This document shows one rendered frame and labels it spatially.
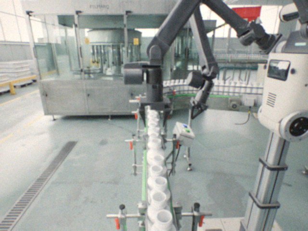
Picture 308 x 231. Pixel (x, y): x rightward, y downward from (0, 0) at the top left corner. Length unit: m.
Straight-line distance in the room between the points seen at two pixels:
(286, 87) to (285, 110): 0.10
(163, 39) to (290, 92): 0.61
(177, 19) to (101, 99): 3.65
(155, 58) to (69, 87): 3.80
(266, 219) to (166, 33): 1.18
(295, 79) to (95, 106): 3.76
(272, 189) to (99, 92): 3.54
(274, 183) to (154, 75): 0.91
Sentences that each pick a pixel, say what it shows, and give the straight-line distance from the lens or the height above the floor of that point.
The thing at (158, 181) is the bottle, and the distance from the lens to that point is 0.57.
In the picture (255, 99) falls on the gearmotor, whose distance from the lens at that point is 2.27.
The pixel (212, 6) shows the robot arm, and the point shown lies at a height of 1.72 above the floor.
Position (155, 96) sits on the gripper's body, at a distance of 0.60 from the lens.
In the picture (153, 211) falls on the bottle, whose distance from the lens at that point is 0.52.
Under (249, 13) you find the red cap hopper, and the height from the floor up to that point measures 2.61.
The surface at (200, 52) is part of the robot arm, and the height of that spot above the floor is 1.50.
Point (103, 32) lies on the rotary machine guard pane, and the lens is 4.02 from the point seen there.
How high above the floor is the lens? 1.51
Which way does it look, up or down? 20 degrees down
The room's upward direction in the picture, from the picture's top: straight up
